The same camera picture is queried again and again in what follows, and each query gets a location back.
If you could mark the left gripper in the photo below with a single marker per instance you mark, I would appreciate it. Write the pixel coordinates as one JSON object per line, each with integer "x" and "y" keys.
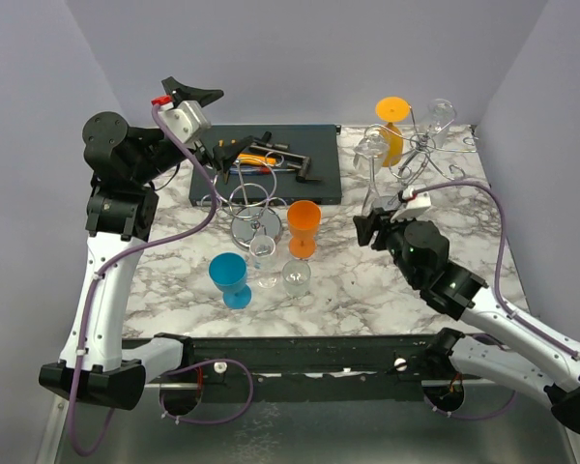
{"x": 199, "y": 96}

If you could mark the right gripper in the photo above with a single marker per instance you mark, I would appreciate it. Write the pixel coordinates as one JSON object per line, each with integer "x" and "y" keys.
{"x": 367, "y": 224}

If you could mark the tall chrome glass rack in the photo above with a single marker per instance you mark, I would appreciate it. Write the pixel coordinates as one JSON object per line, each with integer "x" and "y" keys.
{"x": 420, "y": 154}

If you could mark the yellow plastic goblet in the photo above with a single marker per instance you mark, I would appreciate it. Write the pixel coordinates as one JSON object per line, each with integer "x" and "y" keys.
{"x": 392, "y": 110}

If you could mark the ribbed clear wine glass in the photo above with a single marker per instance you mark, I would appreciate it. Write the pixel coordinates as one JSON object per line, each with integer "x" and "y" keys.
{"x": 440, "y": 116}

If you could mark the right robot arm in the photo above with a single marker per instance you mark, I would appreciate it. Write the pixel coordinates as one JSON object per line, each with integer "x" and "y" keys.
{"x": 539, "y": 362}

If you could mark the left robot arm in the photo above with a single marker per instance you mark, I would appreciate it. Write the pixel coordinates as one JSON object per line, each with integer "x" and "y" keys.
{"x": 94, "y": 367}

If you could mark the clear stemmed glass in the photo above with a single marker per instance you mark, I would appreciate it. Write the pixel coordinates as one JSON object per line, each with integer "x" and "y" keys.
{"x": 263, "y": 256}

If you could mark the orange plastic goblet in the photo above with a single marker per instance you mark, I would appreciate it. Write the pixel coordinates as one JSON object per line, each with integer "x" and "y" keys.
{"x": 303, "y": 219}

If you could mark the dark metal T tool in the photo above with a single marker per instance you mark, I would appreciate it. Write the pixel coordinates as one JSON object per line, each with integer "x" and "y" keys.
{"x": 265, "y": 140}

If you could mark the red blue screwdriver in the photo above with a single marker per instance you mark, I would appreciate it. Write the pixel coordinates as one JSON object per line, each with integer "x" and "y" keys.
{"x": 259, "y": 170}

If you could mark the dark grey tray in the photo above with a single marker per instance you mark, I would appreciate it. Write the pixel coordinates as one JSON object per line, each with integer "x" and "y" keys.
{"x": 318, "y": 142}

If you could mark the blue plastic goblet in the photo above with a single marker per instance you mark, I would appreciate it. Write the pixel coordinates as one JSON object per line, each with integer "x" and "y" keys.
{"x": 228, "y": 272}

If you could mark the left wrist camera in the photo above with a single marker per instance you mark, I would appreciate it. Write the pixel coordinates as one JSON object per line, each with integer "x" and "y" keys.
{"x": 185, "y": 120}

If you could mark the orange handled pliers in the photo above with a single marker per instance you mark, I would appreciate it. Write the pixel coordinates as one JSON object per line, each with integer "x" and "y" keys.
{"x": 225, "y": 155}

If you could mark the small chrome ring rack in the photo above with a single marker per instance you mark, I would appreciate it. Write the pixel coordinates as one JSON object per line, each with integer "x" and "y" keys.
{"x": 249, "y": 205}

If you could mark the black mounting base rail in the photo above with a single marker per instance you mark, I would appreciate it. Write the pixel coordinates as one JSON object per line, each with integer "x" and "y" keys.
{"x": 318, "y": 369}

